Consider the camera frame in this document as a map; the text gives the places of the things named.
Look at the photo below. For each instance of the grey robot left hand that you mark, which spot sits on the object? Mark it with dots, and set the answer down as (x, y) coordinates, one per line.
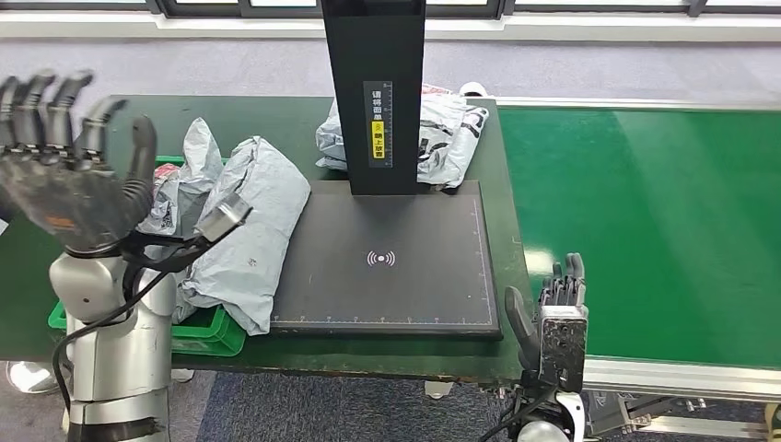
(73, 201)

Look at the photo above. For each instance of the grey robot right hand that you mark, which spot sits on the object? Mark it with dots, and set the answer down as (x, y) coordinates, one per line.
(564, 283)

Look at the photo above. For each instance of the white mailer black red print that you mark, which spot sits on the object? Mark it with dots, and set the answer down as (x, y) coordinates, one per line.
(201, 152)

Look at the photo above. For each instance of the grey mailer parcel red mark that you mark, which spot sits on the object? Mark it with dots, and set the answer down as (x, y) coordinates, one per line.
(256, 232)

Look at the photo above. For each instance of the green conveyor belt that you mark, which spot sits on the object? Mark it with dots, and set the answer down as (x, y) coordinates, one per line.
(641, 213)

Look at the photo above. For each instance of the white mailer parcel black print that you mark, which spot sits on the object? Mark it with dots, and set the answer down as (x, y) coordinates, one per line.
(451, 140)

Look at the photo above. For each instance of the black inbound scanner machine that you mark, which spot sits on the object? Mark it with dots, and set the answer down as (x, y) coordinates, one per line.
(378, 293)

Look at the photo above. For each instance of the crumpled grey-white mailer parcel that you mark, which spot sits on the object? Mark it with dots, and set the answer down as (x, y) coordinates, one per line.
(329, 140)

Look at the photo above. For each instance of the small pale table foot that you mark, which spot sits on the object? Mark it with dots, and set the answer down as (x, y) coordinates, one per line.
(183, 376)
(438, 390)

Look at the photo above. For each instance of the white window sill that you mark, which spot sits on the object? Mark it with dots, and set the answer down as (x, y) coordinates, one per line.
(122, 27)

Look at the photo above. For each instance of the chrome round table base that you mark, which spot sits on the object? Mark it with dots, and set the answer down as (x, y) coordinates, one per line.
(30, 378)

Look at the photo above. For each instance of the dark green table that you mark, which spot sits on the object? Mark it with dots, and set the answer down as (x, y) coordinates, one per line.
(396, 360)

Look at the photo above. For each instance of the green plastic crate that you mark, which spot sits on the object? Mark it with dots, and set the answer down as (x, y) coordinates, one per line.
(207, 341)

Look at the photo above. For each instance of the black yellow ruler label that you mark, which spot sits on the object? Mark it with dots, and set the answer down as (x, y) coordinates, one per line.
(378, 125)

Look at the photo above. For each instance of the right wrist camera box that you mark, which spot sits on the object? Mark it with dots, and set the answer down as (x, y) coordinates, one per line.
(562, 348)

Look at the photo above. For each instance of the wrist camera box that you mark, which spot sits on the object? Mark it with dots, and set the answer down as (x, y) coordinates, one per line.
(562, 348)
(224, 216)

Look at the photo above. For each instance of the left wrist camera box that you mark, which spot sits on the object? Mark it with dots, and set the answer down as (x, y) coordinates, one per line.
(224, 216)

